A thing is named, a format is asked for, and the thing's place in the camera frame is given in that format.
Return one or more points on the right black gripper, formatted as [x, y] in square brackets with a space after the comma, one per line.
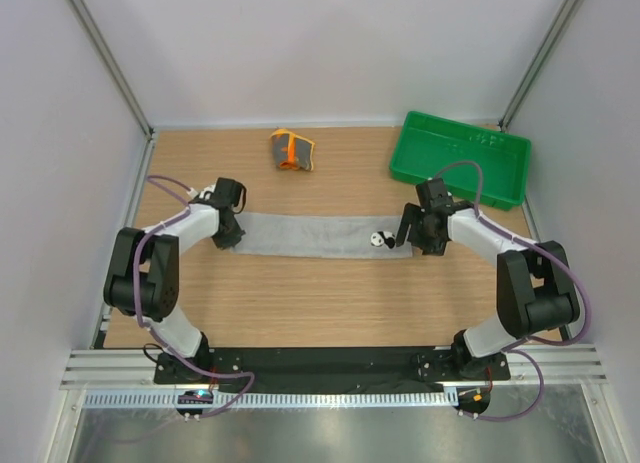
[412, 214]

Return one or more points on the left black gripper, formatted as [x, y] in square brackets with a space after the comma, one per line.
[232, 238]

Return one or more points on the grey panda towel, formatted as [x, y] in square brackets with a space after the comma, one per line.
[330, 237]

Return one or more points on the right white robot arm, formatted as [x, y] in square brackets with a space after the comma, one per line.
[534, 288]

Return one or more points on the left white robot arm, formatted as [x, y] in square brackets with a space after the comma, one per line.
[142, 280]

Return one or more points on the green plastic tray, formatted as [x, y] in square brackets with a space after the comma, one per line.
[428, 143]

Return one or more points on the rolled grey orange towel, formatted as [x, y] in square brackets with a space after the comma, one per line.
[291, 151]

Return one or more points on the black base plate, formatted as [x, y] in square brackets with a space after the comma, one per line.
[353, 370]

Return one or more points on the white slotted cable duct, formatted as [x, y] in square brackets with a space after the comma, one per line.
[197, 399]

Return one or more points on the left aluminium frame post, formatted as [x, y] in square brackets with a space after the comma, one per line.
[90, 27]

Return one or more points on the aluminium frame post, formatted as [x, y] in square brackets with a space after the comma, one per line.
[552, 37]
[90, 27]

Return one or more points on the right aluminium frame post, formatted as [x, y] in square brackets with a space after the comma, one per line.
[552, 37]

